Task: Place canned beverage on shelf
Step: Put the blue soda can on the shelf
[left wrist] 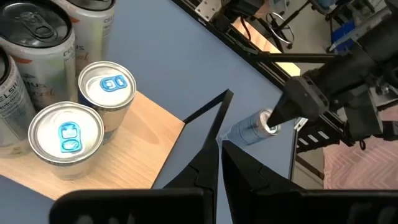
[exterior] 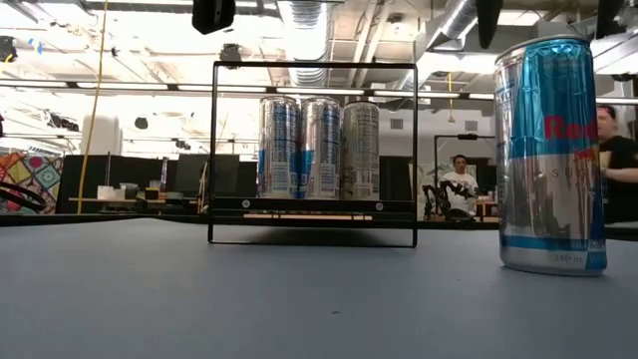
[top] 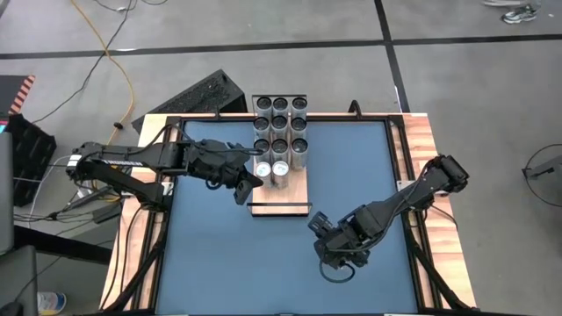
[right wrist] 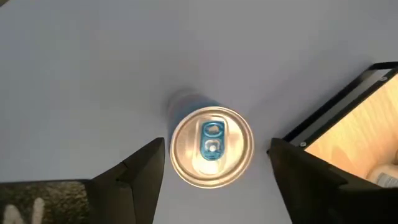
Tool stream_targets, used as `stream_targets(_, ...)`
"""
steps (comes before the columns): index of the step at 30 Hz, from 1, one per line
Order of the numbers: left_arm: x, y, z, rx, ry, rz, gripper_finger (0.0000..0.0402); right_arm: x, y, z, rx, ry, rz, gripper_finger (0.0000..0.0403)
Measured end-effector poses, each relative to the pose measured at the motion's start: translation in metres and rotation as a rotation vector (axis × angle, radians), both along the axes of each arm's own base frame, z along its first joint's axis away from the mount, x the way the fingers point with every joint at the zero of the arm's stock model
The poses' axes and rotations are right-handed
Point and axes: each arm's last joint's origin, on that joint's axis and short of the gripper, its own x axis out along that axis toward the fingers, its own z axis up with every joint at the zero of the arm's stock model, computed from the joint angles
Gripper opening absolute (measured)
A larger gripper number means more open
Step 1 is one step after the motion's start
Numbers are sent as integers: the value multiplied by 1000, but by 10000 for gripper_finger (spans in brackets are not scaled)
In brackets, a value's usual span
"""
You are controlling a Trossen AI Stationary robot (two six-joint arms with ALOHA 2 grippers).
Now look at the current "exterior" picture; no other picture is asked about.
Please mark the blue table mat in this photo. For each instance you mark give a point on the blue table mat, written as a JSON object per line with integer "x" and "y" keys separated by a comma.
{"x": 299, "y": 299}

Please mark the wooden shelf black metal frame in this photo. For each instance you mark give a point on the wooden shelf black metal frame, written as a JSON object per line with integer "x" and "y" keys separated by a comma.
{"x": 309, "y": 204}

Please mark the corrugated silver ceiling duct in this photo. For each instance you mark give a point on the corrugated silver ceiling duct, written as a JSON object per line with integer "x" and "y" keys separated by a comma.
{"x": 306, "y": 45}

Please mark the black metal stand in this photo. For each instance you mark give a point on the black metal stand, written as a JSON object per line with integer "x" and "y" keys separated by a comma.
{"x": 461, "y": 136}

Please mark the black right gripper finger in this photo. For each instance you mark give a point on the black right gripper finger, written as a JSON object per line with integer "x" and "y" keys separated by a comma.
{"x": 489, "y": 20}
{"x": 610, "y": 15}

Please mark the black partition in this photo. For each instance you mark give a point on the black partition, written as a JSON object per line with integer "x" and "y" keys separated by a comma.
{"x": 124, "y": 174}

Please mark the white column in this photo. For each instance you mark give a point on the white column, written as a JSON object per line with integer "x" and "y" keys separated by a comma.
{"x": 102, "y": 134}

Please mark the yellow hanging pendant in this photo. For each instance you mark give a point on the yellow hanging pendant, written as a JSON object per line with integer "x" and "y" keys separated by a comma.
{"x": 450, "y": 107}

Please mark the black ceiling device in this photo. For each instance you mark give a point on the black ceiling device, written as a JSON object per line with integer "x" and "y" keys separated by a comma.
{"x": 230, "y": 52}

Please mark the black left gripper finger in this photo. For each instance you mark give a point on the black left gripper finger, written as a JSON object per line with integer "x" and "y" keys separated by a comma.
{"x": 214, "y": 15}

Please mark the black table frame rails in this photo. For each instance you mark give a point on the black table frame rails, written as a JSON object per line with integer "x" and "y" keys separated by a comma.
{"x": 99, "y": 219}

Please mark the blue silver Red Bull can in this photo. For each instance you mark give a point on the blue silver Red Bull can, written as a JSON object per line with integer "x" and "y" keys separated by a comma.
{"x": 321, "y": 149}
{"x": 548, "y": 174}
{"x": 279, "y": 149}

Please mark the colourful patterned quilt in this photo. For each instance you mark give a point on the colourful patterned quilt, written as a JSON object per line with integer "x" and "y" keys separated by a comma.
{"x": 30, "y": 172}

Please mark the white Celsius can black lid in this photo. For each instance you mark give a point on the white Celsius can black lid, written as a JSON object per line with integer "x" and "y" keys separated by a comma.
{"x": 360, "y": 149}

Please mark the person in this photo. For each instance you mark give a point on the person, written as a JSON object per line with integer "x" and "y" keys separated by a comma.
{"x": 458, "y": 182}
{"x": 620, "y": 164}

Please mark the black cabinet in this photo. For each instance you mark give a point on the black cabinet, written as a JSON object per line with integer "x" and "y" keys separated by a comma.
{"x": 234, "y": 174}

